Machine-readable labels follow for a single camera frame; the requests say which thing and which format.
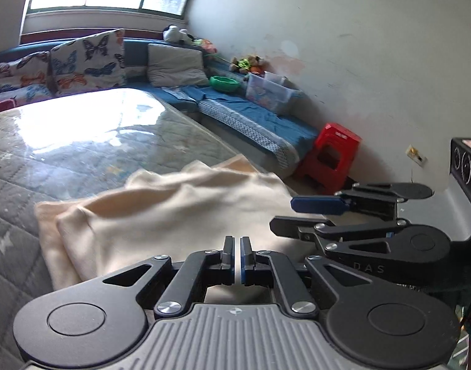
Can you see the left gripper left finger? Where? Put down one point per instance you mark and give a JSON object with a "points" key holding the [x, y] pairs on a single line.
{"points": [[200, 271]]}

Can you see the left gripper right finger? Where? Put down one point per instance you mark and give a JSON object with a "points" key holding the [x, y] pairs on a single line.
{"points": [[275, 271]]}

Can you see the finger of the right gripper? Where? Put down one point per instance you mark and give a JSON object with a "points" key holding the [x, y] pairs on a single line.
{"points": [[400, 235], [379, 199]]}

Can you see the cream beige garment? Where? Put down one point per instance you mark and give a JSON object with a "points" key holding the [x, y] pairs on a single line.
{"points": [[173, 214]]}

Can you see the red plastic stool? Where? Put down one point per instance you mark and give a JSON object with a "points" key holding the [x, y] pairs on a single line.
{"points": [[331, 157]]}

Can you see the blue corner sofa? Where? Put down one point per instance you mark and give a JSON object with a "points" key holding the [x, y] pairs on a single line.
{"points": [[276, 142]]}

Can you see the clear plastic storage box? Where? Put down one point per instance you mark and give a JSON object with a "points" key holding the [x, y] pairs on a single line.
{"points": [[270, 95]]}

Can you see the colourful toy pile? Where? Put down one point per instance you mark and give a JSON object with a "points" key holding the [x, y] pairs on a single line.
{"points": [[249, 64]]}

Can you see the green plastic bowl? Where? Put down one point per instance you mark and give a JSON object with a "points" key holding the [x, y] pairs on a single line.
{"points": [[224, 84]]}

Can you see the grey quilted star table cover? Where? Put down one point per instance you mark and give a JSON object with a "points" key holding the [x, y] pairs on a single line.
{"points": [[74, 147]]}

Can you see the grey plain cushion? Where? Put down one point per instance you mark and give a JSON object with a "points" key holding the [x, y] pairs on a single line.
{"points": [[170, 66]]}

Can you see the large butterfly print cushion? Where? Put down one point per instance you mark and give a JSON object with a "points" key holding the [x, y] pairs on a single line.
{"points": [[90, 63]]}

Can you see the white plush toy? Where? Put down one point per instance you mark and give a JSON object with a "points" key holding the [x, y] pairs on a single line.
{"points": [[174, 34]]}

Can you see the small butterfly print cushion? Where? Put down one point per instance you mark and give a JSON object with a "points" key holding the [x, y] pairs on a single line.
{"points": [[25, 80]]}

